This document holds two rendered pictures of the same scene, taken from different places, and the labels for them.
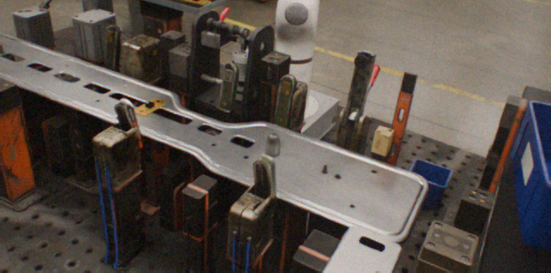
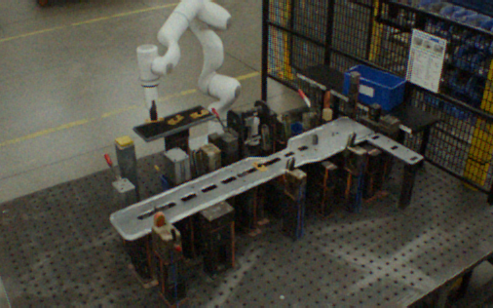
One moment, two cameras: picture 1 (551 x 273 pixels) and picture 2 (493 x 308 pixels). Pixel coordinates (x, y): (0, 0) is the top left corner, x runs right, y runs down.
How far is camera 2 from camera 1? 226 cm
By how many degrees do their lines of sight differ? 52
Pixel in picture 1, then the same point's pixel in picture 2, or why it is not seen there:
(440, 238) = (389, 120)
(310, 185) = (340, 140)
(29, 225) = (254, 263)
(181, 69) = (234, 147)
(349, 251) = (378, 142)
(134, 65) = (217, 161)
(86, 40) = (184, 169)
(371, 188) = (346, 129)
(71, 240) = (275, 250)
